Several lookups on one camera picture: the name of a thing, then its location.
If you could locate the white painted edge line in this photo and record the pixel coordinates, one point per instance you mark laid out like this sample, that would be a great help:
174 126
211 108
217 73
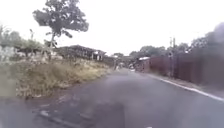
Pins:
186 87

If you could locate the pole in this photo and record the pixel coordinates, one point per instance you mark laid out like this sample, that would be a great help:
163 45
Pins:
173 45

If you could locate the distant trees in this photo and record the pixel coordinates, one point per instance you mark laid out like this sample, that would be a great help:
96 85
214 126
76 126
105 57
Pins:
150 50

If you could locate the green bushes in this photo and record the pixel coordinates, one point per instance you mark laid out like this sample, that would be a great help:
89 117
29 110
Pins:
13 39

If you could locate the dark trees behind fence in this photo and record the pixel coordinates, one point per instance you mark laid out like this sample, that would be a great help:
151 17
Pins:
215 36

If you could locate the reddish brown fence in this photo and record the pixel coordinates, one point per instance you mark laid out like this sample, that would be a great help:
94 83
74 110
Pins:
190 68

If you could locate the derelict dark-roofed building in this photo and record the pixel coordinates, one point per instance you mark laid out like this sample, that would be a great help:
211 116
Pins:
80 52

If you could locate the large leafy tree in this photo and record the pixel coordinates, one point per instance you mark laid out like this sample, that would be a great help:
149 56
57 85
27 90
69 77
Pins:
61 16

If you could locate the grey asphalt road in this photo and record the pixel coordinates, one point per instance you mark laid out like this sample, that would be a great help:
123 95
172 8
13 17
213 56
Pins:
143 100

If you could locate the pale stone wall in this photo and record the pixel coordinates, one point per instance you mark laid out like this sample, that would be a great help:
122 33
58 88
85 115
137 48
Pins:
6 53

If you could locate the overgrown grass verge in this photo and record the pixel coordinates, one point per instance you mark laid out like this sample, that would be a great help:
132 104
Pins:
50 78

